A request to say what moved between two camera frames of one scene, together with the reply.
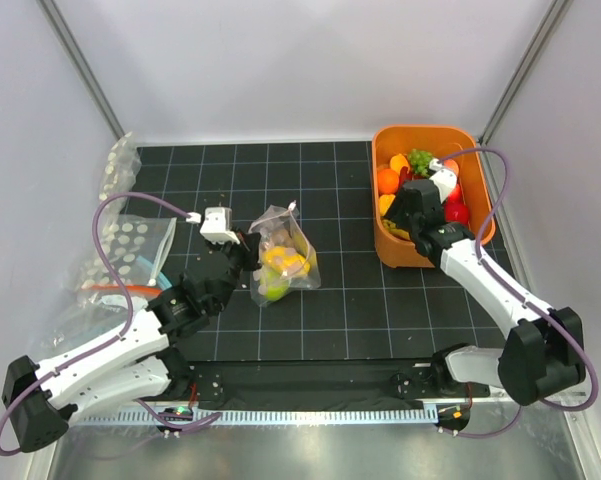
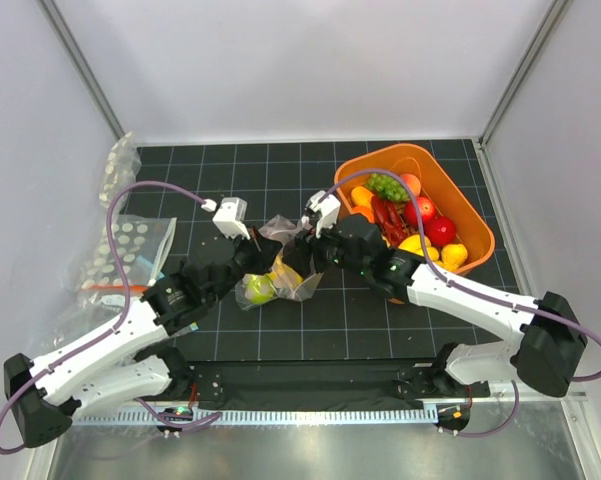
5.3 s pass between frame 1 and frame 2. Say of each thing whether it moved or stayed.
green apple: moved
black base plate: stayed
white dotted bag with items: stayed
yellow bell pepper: moved
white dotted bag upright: stayed
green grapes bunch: moved
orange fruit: moved
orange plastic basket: moved
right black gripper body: moved
